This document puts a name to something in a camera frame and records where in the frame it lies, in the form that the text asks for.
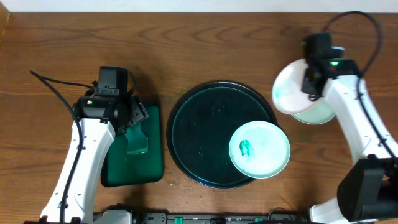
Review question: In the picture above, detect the green sponge cloth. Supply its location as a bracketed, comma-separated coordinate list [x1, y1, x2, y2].
[125, 123, 149, 155]

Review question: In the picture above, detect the white plate top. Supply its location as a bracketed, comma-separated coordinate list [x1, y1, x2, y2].
[272, 59, 321, 114]

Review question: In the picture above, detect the white plate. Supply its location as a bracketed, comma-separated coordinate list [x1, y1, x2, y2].
[272, 59, 321, 114]
[292, 101, 335, 125]
[229, 121, 290, 179]

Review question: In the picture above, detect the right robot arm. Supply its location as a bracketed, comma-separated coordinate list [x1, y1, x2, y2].
[302, 59, 397, 223]

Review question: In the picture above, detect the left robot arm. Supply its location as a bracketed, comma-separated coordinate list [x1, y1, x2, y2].
[38, 95, 159, 223]

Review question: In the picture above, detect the green rectangular tray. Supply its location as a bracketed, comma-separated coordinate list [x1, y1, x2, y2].
[101, 101, 164, 187]

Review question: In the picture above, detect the round black tray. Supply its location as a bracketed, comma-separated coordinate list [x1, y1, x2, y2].
[166, 81, 277, 189]

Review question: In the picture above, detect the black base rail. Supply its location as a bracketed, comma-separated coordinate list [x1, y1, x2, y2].
[93, 211, 312, 224]

